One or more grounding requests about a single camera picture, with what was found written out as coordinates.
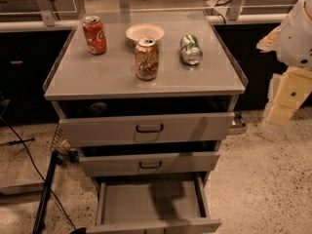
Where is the grey drawer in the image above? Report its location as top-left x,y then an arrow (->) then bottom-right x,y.
53,97 -> 234,147
87,173 -> 221,234
78,141 -> 219,177

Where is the red cola can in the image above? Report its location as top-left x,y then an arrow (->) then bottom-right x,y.
83,16 -> 107,55

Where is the black metal bar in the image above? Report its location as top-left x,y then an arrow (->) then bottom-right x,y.
32,151 -> 58,234

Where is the bottom grey drawer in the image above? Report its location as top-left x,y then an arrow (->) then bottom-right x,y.
87,173 -> 221,234

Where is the orange soda can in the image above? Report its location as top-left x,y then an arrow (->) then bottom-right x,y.
135,37 -> 159,81

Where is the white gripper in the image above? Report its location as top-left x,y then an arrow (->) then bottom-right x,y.
256,0 -> 312,132

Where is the green soda can lying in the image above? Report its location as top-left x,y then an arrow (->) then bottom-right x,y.
180,34 -> 203,65

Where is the middle grey drawer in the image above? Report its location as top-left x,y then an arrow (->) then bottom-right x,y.
78,141 -> 219,177

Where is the round object in top drawer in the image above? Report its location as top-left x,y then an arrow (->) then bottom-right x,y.
88,101 -> 108,117

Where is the black floor cable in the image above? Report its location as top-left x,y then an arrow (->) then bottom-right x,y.
0,116 -> 78,231

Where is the grey drawer cabinet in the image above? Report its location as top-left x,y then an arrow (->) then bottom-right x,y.
45,11 -> 247,234

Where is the top grey drawer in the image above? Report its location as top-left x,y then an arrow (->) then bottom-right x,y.
53,97 -> 234,147

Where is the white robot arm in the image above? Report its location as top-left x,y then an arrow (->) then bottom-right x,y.
256,0 -> 312,132

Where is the white bowl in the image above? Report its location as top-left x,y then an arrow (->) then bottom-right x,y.
126,23 -> 165,49

